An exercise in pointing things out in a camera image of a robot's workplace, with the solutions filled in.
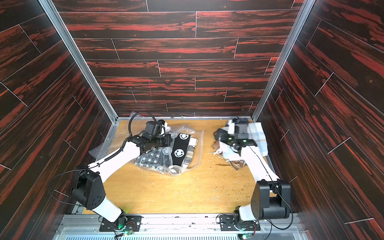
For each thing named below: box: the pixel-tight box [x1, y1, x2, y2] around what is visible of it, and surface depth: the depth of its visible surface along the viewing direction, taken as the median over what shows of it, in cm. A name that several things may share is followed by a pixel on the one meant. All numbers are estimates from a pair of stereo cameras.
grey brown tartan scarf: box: [180, 137, 198, 172], surface depth 98 cm
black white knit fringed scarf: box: [135, 133, 191, 171], surface depth 95 cm
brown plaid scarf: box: [212, 140, 247, 170], surface depth 93 cm
